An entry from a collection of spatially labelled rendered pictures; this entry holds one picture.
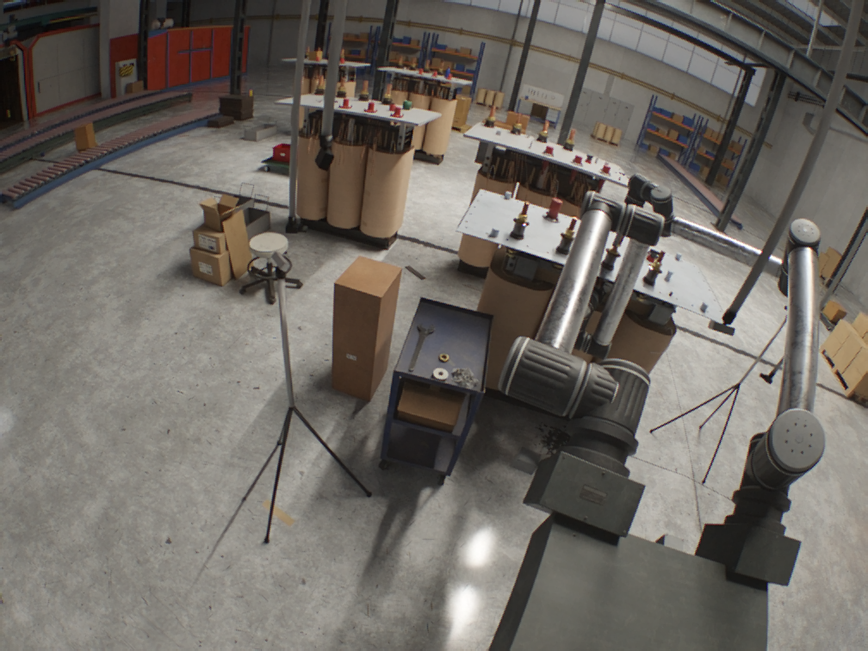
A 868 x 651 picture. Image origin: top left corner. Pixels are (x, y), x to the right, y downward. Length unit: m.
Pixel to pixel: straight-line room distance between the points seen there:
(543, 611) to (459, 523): 1.54
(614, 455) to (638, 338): 1.48
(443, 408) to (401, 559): 0.93
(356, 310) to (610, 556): 1.88
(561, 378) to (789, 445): 0.74
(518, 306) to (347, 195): 2.54
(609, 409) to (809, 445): 0.65
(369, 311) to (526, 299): 0.93
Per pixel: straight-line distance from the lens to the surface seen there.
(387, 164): 4.13
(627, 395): 1.29
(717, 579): 1.43
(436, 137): 7.85
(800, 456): 1.33
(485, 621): 2.40
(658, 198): 2.06
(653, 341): 2.67
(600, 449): 1.23
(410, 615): 2.32
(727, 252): 2.08
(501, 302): 2.48
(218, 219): 3.93
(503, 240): 2.19
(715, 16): 10.82
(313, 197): 4.65
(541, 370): 1.26
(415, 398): 1.96
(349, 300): 2.41
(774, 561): 1.55
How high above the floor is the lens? 2.27
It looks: 38 degrees down
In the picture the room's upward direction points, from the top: 13 degrees clockwise
